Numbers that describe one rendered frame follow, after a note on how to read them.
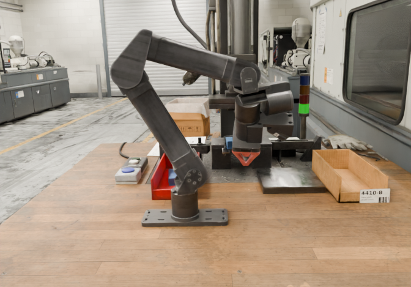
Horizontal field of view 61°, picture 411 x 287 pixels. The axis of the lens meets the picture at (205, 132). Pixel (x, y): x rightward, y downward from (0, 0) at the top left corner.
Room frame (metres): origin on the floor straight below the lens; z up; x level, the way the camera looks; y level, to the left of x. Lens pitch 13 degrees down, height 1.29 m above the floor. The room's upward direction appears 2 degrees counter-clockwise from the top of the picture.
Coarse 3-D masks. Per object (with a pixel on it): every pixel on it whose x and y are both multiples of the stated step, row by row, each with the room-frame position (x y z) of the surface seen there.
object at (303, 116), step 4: (300, 116) 1.28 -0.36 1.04; (304, 116) 1.27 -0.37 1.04; (304, 120) 1.28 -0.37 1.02; (300, 124) 1.29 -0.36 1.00; (304, 124) 1.28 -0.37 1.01; (300, 128) 1.29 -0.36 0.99; (304, 128) 1.28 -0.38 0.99; (300, 132) 1.29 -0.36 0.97; (304, 132) 1.28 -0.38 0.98; (300, 136) 1.29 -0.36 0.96; (304, 136) 1.28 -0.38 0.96; (300, 152) 1.26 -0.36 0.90
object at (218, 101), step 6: (228, 84) 1.12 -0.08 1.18; (228, 90) 1.13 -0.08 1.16; (210, 96) 1.15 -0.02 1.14; (216, 96) 1.14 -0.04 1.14; (222, 96) 1.14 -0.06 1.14; (228, 96) 1.12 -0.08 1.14; (234, 96) 1.12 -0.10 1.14; (210, 102) 1.10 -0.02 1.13; (216, 102) 1.10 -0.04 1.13; (222, 102) 1.10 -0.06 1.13; (228, 102) 1.10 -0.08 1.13; (234, 102) 1.10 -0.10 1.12; (210, 108) 1.10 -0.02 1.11; (216, 108) 1.10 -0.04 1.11; (222, 108) 1.10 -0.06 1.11; (228, 108) 1.10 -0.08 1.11; (234, 108) 1.10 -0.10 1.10
